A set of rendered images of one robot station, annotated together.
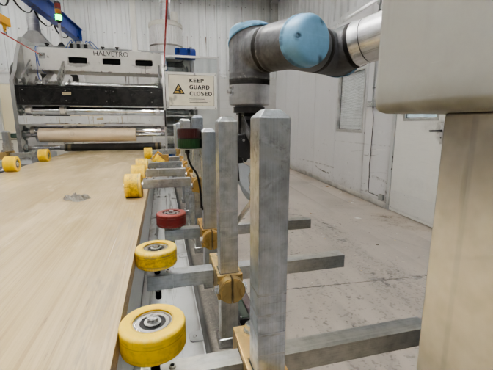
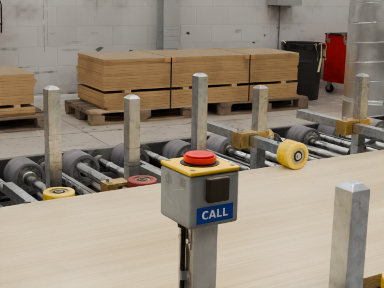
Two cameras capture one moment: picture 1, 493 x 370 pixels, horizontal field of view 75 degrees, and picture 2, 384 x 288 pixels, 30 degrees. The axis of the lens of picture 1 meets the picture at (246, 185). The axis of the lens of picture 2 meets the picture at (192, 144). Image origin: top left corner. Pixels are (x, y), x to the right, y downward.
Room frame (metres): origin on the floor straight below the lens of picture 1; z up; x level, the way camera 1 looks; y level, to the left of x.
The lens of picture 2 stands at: (-0.17, -0.88, 1.43)
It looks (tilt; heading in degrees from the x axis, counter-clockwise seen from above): 13 degrees down; 72
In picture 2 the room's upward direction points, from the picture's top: 1 degrees clockwise
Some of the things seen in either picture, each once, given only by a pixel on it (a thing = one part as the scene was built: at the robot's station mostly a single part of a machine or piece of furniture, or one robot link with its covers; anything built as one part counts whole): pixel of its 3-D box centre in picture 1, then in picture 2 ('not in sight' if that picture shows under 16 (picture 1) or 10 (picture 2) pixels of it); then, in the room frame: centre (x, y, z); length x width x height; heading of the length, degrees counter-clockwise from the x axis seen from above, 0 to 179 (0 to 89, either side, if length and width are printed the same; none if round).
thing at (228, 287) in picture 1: (225, 275); not in sight; (0.62, 0.04, 0.84); 0.14 x 0.06 x 0.05; 15
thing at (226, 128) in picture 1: (227, 241); not in sight; (0.60, 0.04, 0.92); 0.04 x 0.04 x 0.48; 15
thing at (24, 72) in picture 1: (118, 143); not in sight; (3.26, 1.29, 0.95); 1.65 x 0.70 x 1.90; 105
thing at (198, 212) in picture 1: (199, 186); not in sight; (1.08, 0.16, 0.93); 0.04 x 0.04 x 0.48; 15
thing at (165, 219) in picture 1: (172, 230); not in sight; (0.85, 0.21, 0.85); 0.08 x 0.08 x 0.11
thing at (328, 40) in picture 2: not in sight; (353, 63); (4.86, 7.61, 0.41); 0.76 x 0.48 x 0.81; 17
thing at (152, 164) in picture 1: (192, 163); not in sight; (1.61, 0.27, 0.95); 0.50 x 0.04 x 0.04; 105
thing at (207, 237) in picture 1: (207, 232); not in sight; (0.86, 0.11, 0.85); 0.14 x 0.06 x 0.05; 15
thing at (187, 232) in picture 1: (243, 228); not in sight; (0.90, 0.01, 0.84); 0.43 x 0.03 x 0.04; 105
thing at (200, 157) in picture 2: not in sight; (199, 160); (0.10, -0.09, 1.22); 0.04 x 0.04 x 0.02
